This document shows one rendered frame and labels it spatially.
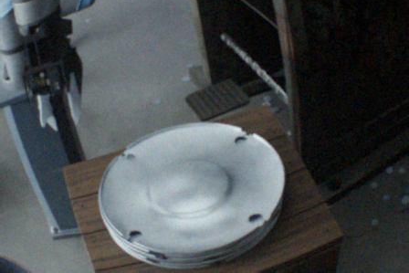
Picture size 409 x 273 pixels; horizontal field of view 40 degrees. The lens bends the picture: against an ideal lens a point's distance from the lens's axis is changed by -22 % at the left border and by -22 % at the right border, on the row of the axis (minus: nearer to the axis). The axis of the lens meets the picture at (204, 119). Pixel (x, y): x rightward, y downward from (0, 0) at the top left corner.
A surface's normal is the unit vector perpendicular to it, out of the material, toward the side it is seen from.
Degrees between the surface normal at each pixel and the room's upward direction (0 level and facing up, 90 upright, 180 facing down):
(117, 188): 0
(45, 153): 90
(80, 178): 0
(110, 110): 0
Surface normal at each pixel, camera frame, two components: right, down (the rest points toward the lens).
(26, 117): 0.24, 0.59
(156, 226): -0.14, -0.77
